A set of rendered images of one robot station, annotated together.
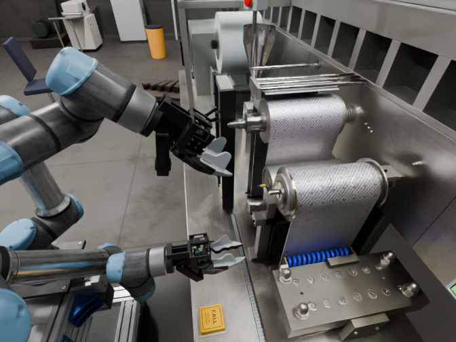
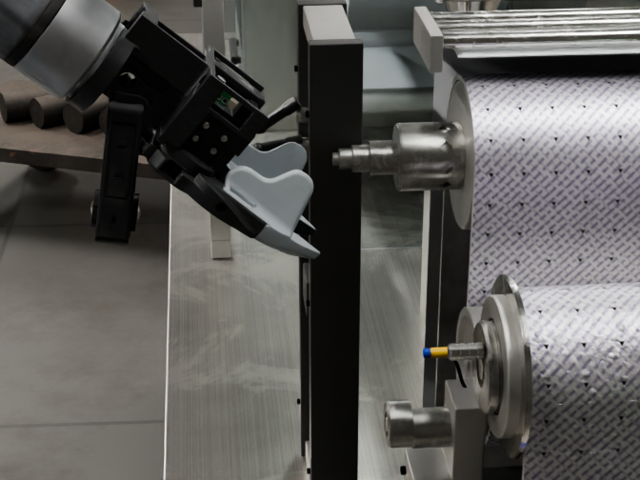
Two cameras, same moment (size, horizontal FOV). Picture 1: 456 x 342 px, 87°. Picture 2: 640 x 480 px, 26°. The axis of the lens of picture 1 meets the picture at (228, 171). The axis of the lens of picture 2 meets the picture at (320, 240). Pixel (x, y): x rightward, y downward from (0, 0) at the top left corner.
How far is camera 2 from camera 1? 0.53 m
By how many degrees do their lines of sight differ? 16
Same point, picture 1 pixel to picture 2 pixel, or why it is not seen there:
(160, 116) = (129, 52)
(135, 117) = (68, 48)
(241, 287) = not seen: outside the picture
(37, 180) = not seen: outside the picture
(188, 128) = (196, 90)
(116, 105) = (29, 15)
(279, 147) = (511, 240)
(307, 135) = (610, 199)
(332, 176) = not seen: outside the picture
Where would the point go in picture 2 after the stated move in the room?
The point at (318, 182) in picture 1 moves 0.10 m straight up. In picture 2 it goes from (609, 316) to (620, 196)
